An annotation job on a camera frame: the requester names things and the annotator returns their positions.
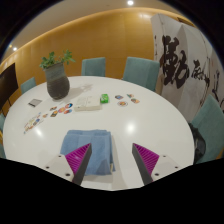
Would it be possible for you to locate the white flat box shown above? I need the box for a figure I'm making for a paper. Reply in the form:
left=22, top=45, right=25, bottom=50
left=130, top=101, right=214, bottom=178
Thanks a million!
left=73, top=95, right=102, bottom=112

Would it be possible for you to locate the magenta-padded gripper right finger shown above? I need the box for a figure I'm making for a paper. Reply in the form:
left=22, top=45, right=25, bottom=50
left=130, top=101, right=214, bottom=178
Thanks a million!
left=131, top=142, right=183, bottom=186

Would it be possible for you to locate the small green box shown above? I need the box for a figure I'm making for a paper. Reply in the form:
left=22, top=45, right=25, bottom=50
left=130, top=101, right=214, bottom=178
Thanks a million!
left=99, top=93, right=110, bottom=104

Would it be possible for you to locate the group of teal chairs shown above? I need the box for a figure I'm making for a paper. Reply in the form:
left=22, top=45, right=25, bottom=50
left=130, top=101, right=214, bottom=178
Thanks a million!
left=0, top=56, right=224, bottom=165

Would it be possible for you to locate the white calligraphy folding screen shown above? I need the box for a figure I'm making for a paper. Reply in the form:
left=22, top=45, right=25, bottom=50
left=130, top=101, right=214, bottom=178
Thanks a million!
left=150, top=13, right=224, bottom=123

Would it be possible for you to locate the potted plant in grey vase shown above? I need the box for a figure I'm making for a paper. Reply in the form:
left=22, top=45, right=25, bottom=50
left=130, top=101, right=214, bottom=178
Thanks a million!
left=39, top=49, right=77, bottom=101

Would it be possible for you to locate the black wall screen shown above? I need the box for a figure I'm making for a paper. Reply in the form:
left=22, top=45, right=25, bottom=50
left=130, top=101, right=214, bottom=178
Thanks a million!
left=0, top=63, right=19, bottom=111

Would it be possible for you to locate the grey card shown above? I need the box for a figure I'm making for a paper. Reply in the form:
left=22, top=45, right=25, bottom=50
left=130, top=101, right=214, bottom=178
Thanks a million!
left=27, top=98, right=43, bottom=108

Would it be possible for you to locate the colourful sticker sheet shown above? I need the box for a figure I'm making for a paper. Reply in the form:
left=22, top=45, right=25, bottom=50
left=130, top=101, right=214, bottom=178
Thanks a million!
left=23, top=112, right=45, bottom=135

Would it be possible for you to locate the blue towel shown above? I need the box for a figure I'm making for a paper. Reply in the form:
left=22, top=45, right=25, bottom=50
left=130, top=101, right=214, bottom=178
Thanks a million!
left=59, top=129, right=116, bottom=177

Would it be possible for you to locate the black bag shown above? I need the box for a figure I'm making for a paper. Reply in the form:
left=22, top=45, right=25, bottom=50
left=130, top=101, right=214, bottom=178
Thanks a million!
left=188, top=123, right=207, bottom=164

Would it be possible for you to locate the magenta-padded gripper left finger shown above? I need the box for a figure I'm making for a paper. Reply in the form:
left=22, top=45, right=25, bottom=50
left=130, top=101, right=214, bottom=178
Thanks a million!
left=44, top=142, right=93, bottom=187

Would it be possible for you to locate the group of ceiling lights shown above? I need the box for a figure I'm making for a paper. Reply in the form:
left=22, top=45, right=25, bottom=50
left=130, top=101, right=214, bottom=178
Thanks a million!
left=11, top=0, right=135, bottom=52

